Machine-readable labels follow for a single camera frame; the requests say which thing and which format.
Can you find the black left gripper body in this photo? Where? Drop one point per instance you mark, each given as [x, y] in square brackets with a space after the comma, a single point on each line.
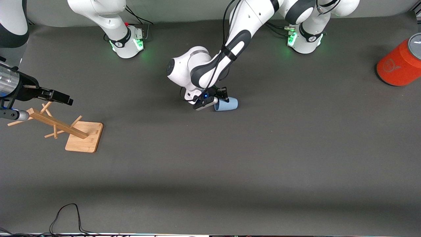
[217, 92]

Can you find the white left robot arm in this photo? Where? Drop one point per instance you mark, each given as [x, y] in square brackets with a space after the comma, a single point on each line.
[250, 16]

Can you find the orange cylindrical can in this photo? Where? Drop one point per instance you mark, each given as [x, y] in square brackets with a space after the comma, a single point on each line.
[398, 65]

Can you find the bamboo mug tree stand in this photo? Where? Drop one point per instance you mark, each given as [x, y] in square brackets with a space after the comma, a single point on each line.
[82, 141]

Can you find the dark aluminium frame rail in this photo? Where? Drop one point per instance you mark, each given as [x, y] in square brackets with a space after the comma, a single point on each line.
[417, 12]

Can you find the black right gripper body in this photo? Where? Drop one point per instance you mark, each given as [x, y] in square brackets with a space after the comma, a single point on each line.
[27, 88]

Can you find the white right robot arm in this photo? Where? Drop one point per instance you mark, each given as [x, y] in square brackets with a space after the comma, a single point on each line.
[108, 19]

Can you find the light blue plastic cup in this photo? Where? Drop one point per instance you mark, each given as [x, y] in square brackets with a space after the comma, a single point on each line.
[228, 104]

